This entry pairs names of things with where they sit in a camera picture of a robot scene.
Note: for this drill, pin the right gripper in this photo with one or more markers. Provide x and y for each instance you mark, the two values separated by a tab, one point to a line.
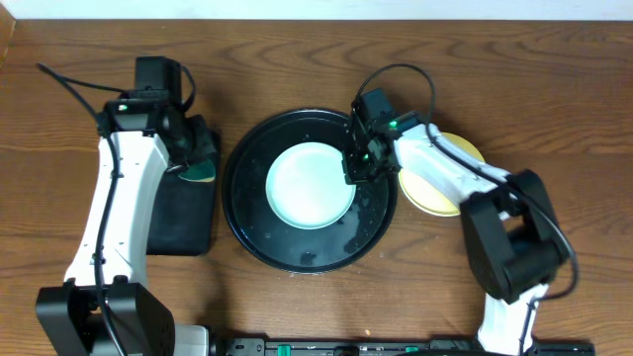
352	173

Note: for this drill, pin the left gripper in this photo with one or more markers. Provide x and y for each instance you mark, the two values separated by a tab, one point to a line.
207	142

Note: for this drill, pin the pale green plate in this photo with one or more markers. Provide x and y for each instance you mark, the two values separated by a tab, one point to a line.
305	186

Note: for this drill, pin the yellow plate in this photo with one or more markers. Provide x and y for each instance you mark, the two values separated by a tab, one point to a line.
424	196

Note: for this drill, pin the green yellow sponge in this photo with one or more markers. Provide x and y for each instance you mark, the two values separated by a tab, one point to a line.
200	172

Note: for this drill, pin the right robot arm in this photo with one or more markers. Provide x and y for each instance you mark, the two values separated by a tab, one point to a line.
513	241

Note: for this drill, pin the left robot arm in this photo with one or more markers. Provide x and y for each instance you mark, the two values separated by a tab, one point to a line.
155	195

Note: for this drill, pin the black rectangular water tray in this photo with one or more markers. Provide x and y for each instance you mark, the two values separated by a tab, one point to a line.
182	215

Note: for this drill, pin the round black tray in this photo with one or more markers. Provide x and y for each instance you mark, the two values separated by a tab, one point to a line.
277	243

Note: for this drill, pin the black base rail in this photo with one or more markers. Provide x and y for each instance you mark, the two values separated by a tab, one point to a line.
261	347

